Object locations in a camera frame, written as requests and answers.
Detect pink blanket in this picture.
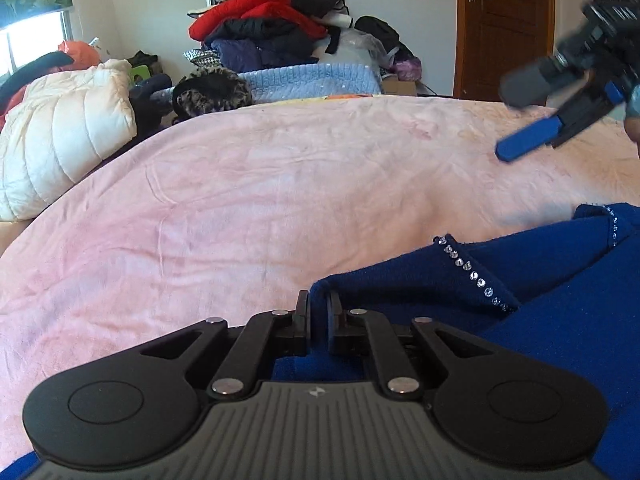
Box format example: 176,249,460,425
0,94,640,463

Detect black jacket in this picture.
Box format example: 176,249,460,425
222,17,316,68

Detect orange bag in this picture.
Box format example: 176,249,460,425
57,40,104,69

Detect black bag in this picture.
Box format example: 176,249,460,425
354,16,416,64

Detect red fleece garment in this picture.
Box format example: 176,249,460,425
189,0,329,44

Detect dark navy fleece cloth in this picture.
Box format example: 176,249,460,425
129,74,176,117

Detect window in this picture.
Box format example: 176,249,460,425
0,10,67,79

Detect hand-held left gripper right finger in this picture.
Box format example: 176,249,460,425
326,293,501,401

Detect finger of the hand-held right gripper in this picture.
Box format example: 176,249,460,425
495,81,630,164
500,53,592,109

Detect white puffer jacket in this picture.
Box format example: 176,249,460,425
0,59,138,222

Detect clear plastic bag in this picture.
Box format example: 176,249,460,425
330,27,396,69

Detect black curved strap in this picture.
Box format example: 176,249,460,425
0,52,76,107

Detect cardboard box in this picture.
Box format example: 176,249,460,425
382,74,418,97

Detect leopard fur garment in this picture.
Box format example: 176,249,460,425
172,67,254,122

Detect purple cloth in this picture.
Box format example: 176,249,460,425
392,56,422,81

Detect navy puffer jacket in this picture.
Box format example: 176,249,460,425
204,35,321,74

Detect black clothes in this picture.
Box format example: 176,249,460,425
290,0,354,56

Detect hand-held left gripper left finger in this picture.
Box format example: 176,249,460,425
141,291,312,401

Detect black white checked cloth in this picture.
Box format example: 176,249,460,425
182,49,221,69

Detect blue rhinestone sweater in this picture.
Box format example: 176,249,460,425
10,203,640,480

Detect dark olive cloth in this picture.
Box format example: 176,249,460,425
127,50,162,69

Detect wooden door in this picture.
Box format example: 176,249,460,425
454,0,557,106

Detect light blue knitted blanket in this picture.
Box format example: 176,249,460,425
237,62,384,106

